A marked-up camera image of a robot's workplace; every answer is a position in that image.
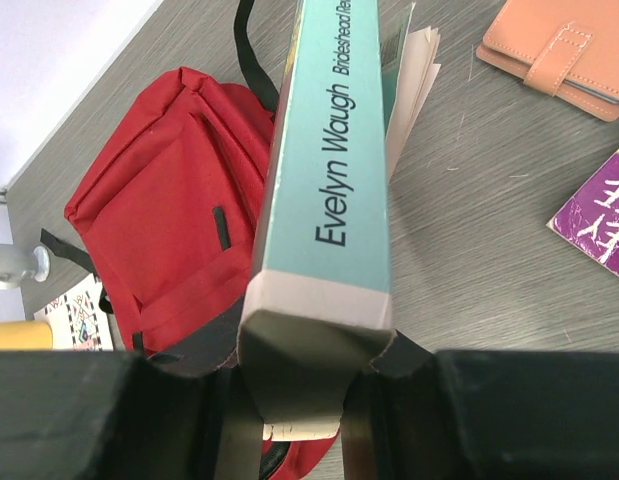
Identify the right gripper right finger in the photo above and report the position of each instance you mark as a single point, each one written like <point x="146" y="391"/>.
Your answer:
<point x="483" y="414"/>

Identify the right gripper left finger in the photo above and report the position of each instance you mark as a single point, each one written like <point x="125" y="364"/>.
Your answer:
<point x="182" y="414"/>

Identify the yellow paperback book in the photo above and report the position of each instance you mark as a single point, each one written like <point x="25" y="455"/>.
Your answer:
<point x="318" y="306"/>

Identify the red backpack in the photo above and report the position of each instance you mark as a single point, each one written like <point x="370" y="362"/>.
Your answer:
<point x="167" y="213"/>

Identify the purple treehouse book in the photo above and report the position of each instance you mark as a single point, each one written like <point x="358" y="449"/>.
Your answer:
<point x="589" y="220"/>

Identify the patterned placemat cloth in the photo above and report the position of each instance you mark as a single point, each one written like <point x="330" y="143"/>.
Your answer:
<point x="76" y="320"/>

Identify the yellow mug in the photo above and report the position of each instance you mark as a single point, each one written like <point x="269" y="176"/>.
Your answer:
<point x="25" y="335"/>

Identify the light blue cup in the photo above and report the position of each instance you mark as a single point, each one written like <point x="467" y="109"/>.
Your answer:
<point x="18" y="265"/>

